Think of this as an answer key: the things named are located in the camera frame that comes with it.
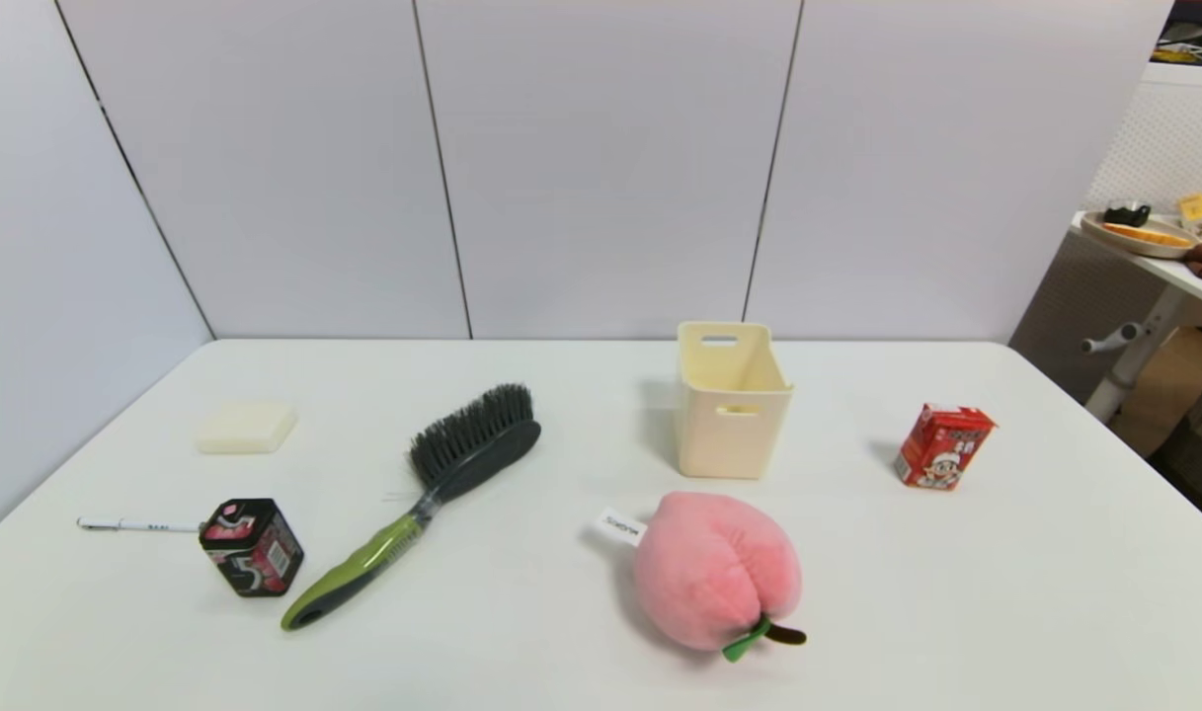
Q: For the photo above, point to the yellow snack box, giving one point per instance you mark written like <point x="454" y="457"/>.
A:
<point x="1200" y="215"/>

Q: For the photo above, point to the white pen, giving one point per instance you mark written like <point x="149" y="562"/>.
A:
<point x="126" y="524"/>

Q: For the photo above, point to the beige oval plate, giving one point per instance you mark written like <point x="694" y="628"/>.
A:
<point x="1144" y="248"/>

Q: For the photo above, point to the pink peach plush toy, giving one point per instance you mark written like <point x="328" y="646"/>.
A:
<point x="709" y="573"/>

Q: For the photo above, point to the white perforated panel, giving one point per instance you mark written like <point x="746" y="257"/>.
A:
<point x="1163" y="138"/>

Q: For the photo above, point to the brown cardboard box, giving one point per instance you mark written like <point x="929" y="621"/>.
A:
<point x="1173" y="385"/>

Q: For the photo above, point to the white soap block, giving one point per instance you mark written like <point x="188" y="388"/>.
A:
<point x="245" y="430"/>

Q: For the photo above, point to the orange food slice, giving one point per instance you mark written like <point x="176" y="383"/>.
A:
<point x="1144" y="235"/>

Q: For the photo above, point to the cream plastic storage bin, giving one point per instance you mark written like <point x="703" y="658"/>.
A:
<point x="729" y="444"/>

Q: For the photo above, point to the red milk carton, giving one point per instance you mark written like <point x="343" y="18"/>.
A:
<point x="941" y="449"/>

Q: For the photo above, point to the white side table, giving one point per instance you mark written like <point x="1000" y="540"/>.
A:
<point x="1165" y="308"/>

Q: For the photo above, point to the black gum box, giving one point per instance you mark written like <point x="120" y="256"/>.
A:
<point x="255" y="553"/>

